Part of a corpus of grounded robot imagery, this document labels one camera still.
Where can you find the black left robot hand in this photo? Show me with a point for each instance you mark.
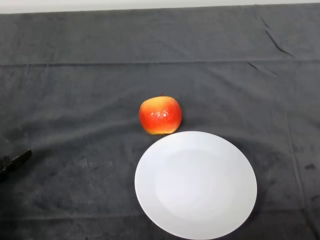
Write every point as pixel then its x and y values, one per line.
pixel 15 160

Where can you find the red yellow apple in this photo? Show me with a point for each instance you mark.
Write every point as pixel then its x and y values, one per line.
pixel 160 117

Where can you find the white round plate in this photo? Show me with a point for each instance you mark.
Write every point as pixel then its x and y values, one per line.
pixel 196 185

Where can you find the black cloth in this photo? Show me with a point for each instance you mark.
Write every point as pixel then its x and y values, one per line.
pixel 100 87

